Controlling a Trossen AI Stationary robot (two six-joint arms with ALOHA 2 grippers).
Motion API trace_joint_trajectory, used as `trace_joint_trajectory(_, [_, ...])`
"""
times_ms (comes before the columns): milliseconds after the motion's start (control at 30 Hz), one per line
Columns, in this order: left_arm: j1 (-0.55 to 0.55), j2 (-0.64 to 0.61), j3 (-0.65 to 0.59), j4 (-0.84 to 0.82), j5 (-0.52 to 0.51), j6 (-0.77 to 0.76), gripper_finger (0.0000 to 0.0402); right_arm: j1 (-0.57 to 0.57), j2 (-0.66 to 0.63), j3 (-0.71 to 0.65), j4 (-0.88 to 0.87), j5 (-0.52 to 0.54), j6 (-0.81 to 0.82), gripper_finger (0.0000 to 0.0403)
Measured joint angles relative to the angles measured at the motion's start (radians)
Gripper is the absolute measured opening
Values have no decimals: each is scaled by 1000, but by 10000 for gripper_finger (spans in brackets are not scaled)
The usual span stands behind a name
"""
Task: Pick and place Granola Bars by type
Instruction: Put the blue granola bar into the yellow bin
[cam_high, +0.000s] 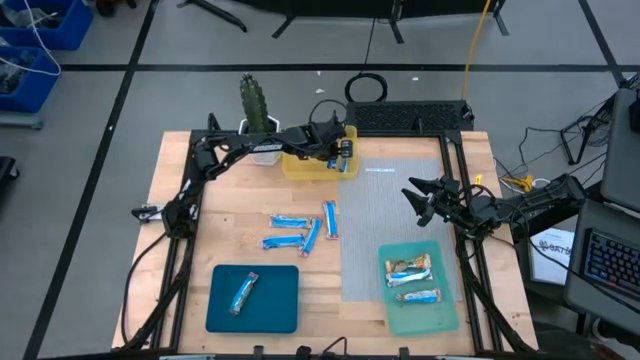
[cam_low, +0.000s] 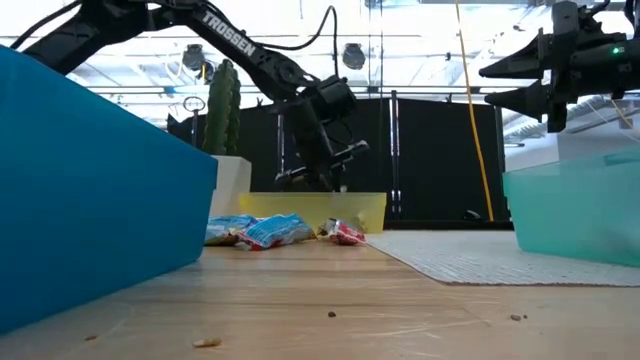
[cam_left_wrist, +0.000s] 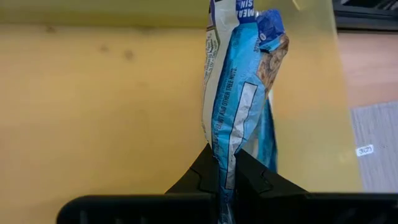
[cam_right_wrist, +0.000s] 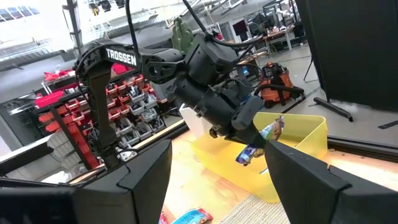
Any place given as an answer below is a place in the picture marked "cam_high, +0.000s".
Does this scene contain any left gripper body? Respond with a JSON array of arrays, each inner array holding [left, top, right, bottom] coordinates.
[[299, 114, 346, 161]]

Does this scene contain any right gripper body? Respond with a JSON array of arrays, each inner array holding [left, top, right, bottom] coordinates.
[[429, 174, 474, 227]]

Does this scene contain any yellow translucent plastic bin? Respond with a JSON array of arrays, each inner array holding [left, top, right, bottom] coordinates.
[[281, 124, 360, 182]]

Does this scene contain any grey woven mat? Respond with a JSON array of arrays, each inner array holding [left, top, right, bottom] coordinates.
[[338, 158, 464, 303]]

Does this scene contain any white hexagonal plant pot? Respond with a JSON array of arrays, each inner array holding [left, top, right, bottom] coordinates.
[[237, 115, 284, 167]]

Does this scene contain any black perforated metal case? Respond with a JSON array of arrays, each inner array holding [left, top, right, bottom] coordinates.
[[345, 99, 475, 134]]

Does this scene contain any green cactus plant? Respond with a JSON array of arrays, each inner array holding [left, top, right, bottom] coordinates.
[[239, 73, 271, 134]]

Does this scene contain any teal translucent plastic bin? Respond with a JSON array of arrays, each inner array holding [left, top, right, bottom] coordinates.
[[377, 239, 460, 337]]

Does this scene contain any white printed paper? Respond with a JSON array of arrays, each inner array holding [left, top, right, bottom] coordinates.
[[528, 227, 576, 287]]

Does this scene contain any black partition screen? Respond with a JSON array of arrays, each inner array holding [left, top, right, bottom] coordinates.
[[272, 0, 511, 45]]

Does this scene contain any grey desk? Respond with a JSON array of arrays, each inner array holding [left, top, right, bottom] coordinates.
[[563, 198, 640, 334]]

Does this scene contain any dark blue plastic bin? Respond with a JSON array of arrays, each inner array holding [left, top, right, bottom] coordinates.
[[205, 263, 300, 335]]

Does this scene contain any black stand leg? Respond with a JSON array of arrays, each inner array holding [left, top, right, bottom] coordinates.
[[177, 0, 249, 34]]

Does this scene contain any black backlit keyboard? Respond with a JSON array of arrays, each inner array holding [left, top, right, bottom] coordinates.
[[582, 227, 640, 302]]

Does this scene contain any blue plastic storage crate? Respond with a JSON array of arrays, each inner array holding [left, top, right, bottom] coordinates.
[[0, 0, 95, 51], [0, 45, 63, 114]]

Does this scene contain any grey cart base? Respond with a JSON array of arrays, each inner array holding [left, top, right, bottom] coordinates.
[[0, 110, 45, 131]]

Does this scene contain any black chair base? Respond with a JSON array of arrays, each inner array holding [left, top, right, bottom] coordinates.
[[0, 155, 20, 184]]

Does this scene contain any black aluminium table frame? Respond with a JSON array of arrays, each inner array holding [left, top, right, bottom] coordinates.
[[119, 112, 539, 354]]

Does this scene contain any coiled black cable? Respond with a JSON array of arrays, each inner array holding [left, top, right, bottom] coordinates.
[[344, 72, 389, 104]]

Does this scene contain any thin black cable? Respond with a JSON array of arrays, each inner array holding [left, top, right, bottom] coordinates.
[[363, 17, 377, 75]]

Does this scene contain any yellow hanging cable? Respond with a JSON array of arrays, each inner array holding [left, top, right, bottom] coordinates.
[[460, 0, 494, 101]]

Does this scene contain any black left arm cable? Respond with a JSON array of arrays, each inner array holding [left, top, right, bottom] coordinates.
[[119, 232, 169, 346]]

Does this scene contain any white cable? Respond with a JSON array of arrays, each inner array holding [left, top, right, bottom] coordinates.
[[0, 0, 64, 77]]

